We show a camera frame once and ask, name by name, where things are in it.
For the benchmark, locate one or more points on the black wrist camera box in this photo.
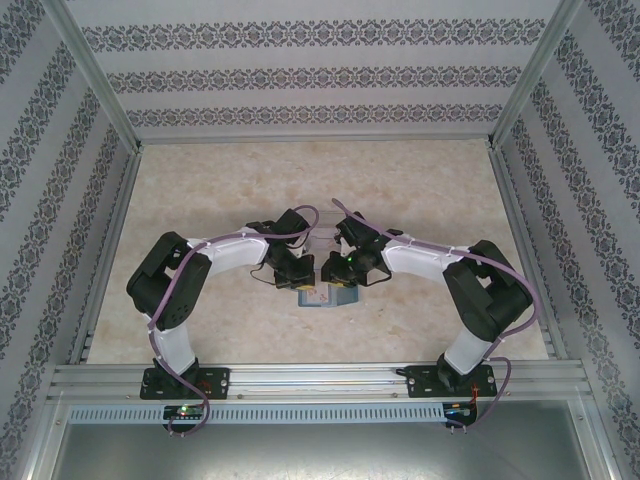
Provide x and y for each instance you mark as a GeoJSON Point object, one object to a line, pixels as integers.
{"type": "Point", "coordinates": [352, 229]}
{"type": "Point", "coordinates": [292, 223]}

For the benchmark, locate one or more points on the aluminium back rail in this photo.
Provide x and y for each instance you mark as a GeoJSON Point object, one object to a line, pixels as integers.
{"type": "Point", "coordinates": [315, 138]}

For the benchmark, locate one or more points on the aluminium side rail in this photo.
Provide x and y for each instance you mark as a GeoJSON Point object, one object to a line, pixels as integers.
{"type": "Point", "coordinates": [107, 255]}
{"type": "Point", "coordinates": [525, 250]}

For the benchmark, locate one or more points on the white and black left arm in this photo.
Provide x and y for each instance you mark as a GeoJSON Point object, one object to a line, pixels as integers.
{"type": "Point", "coordinates": [235, 255]}

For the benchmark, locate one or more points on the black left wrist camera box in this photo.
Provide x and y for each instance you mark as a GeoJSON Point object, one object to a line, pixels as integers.
{"type": "Point", "coordinates": [292, 223]}

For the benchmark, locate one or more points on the aluminium frame post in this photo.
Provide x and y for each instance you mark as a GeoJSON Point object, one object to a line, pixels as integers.
{"type": "Point", "coordinates": [540, 65]}
{"type": "Point", "coordinates": [90, 65]}

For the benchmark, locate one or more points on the white card with pink print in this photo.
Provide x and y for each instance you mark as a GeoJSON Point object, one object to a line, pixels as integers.
{"type": "Point", "coordinates": [324, 295]}

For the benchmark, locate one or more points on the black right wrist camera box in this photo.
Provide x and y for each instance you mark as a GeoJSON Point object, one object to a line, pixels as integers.
{"type": "Point", "coordinates": [352, 229]}

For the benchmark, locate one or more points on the clear acrylic box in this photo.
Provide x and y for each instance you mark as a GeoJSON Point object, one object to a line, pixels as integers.
{"type": "Point", "coordinates": [326, 225]}

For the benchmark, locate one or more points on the blue-grey card holder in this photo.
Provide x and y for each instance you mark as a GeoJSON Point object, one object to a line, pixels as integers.
{"type": "Point", "coordinates": [345, 298]}

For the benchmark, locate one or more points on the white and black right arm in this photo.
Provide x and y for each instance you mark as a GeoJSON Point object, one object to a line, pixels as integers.
{"type": "Point", "coordinates": [420, 257]}

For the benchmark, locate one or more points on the grey metal sheet panel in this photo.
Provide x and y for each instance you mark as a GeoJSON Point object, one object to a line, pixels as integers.
{"type": "Point", "coordinates": [320, 450]}

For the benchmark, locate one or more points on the aluminium mounting rail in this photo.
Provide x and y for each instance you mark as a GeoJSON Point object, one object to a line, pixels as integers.
{"type": "Point", "coordinates": [320, 382]}

